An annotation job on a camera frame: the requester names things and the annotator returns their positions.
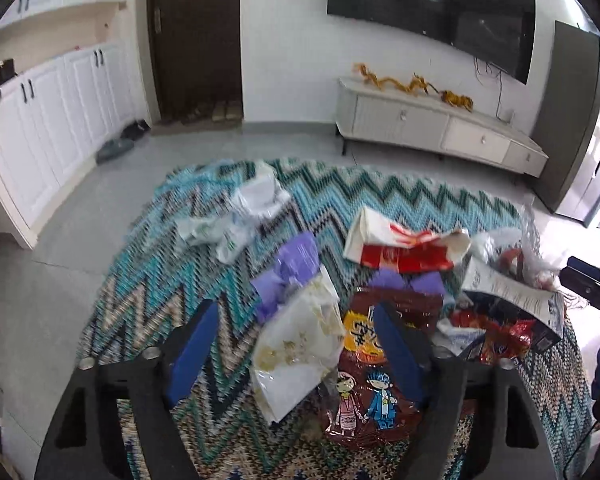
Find zigzag knitted table cloth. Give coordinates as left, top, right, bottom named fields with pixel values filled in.
left=75, top=157, right=595, bottom=480

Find clear plastic bag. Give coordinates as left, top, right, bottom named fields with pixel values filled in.
left=469, top=197, right=559, bottom=290

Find grey double door refrigerator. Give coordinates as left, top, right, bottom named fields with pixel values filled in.
left=531, top=22, right=600, bottom=226

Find golden dragon figurine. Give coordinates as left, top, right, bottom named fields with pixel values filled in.
left=352, top=63, right=439, bottom=96

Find brown shoes at door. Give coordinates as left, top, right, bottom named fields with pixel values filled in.
left=160, top=100, right=244, bottom=125

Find brown snack bag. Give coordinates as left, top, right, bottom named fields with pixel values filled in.
left=322, top=287, right=443, bottom=448

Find white blue milk powder bag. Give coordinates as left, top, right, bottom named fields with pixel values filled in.
left=460, top=257, right=565, bottom=353

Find red snack wrapper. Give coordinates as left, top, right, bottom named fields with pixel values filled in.
left=450, top=309, right=535, bottom=365

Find white TV cabinet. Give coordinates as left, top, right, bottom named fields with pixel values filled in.
left=335, top=78, right=548, bottom=178

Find dark brown entrance door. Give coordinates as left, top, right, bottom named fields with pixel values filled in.
left=147, top=0, right=242, bottom=118

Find wall mounted black television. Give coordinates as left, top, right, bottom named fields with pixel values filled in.
left=327, top=0, right=535, bottom=84

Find red white paper bag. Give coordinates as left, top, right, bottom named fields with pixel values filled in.
left=342, top=206, right=471, bottom=274

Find golden tiger figurine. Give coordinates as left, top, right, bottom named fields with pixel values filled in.
left=440, top=90, right=474, bottom=113

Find white lower shoe cabinet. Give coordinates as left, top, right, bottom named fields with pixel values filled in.
left=0, top=42, right=135, bottom=249

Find white crumpled paper bag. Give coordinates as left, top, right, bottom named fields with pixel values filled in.
left=175, top=160, right=291, bottom=264

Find grey slipper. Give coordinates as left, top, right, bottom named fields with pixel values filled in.
left=95, top=138, right=134, bottom=166

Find black shoes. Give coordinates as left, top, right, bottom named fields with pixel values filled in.
left=120, top=119, right=151, bottom=142

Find purple crumpled wrapper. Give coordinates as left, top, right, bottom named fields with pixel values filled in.
left=251, top=231, right=321, bottom=325

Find white yellow bag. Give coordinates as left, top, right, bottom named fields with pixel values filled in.
left=250, top=266, right=344, bottom=425

